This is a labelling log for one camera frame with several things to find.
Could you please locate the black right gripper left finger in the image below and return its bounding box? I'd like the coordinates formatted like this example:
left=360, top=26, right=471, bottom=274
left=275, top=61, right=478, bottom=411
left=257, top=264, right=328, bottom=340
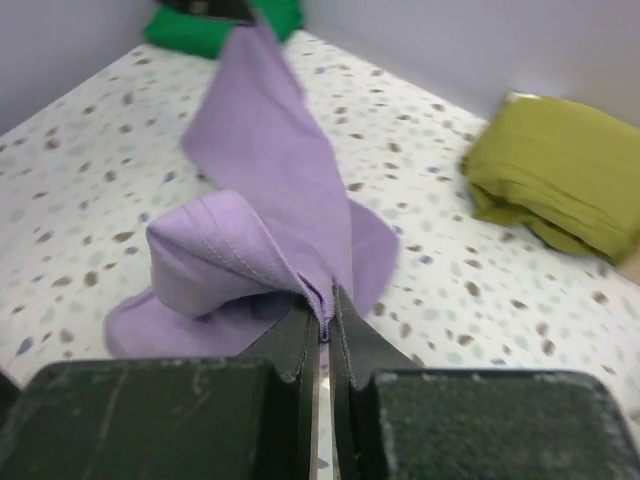
left=1, top=302, right=319, bottom=479

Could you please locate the purple t-shirt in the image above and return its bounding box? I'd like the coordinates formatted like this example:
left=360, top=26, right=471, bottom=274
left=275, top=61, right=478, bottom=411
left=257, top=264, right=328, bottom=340
left=105, top=18, right=399, bottom=357

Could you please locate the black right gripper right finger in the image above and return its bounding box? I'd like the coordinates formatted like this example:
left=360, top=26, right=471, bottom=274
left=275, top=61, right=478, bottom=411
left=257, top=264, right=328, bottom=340
left=331, top=288, right=639, bottom=479

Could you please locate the folded olive green t-shirt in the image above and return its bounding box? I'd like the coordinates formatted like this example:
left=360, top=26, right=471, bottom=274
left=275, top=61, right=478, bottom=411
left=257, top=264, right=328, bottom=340
left=461, top=93, right=639, bottom=265

